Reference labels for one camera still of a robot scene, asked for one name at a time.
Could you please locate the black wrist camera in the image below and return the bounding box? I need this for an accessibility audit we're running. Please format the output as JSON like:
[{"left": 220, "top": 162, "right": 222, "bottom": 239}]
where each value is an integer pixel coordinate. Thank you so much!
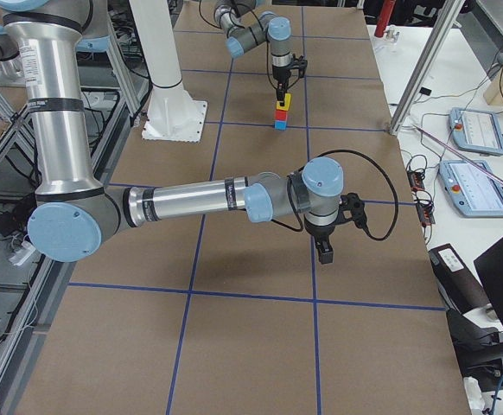
[
  {"left": 288, "top": 54, "right": 308, "bottom": 79},
  {"left": 338, "top": 193, "right": 367, "bottom": 231}
]

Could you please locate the far blue teach pendant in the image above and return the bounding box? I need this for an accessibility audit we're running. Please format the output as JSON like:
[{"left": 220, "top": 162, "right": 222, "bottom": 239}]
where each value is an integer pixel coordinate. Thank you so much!
[{"left": 449, "top": 107, "right": 503, "bottom": 156}]

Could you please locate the blue teach pendant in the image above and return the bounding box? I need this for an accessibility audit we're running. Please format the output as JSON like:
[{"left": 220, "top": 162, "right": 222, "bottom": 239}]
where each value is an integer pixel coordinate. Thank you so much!
[
  {"left": 449, "top": 107, "right": 503, "bottom": 156},
  {"left": 438, "top": 160, "right": 503, "bottom": 218}
]

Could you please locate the blue cube block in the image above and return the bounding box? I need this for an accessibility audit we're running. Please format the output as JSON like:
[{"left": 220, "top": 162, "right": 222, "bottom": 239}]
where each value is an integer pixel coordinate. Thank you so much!
[{"left": 274, "top": 120, "right": 287, "bottom": 131}]

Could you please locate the metal reacher grabber stick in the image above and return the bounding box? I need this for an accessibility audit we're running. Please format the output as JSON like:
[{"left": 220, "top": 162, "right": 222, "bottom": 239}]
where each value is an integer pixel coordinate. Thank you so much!
[{"left": 412, "top": 124, "right": 503, "bottom": 187}]

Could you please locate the near blue teach pendant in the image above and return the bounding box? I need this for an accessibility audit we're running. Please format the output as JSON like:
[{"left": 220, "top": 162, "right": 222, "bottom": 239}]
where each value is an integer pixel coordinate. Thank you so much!
[{"left": 438, "top": 160, "right": 503, "bottom": 218}]

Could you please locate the yellow cube block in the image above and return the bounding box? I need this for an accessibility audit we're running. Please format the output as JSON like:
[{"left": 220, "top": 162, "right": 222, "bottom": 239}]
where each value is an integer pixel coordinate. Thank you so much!
[{"left": 276, "top": 93, "right": 292, "bottom": 112}]

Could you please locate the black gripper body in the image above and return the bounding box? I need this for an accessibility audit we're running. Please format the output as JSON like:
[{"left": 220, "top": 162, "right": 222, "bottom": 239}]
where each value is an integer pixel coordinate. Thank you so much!
[
  {"left": 304, "top": 220, "right": 336, "bottom": 243},
  {"left": 271, "top": 65, "right": 290, "bottom": 85}
]

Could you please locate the white camera stand pillar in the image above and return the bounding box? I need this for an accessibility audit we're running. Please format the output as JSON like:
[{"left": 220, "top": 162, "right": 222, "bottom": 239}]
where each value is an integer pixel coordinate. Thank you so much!
[{"left": 130, "top": 0, "right": 207, "bottom": 143}]

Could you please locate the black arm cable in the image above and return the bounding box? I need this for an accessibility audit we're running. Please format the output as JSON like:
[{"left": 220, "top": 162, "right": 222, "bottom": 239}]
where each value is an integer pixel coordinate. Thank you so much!
[{"left": 272, "top": 149, "right": 398, "bottom": 242}]

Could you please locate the aluminium frame post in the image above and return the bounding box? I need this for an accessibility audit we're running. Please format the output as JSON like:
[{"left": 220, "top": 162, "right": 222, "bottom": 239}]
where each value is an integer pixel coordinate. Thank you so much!
[{"left": 388, "top": 0, "right": 464, "bottom": 136}]

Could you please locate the red cube block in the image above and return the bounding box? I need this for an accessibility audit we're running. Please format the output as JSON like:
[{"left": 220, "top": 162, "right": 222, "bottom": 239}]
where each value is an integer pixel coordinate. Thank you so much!
[{"left": 275, "top": 109, "right": 288, "bottom": 123}]

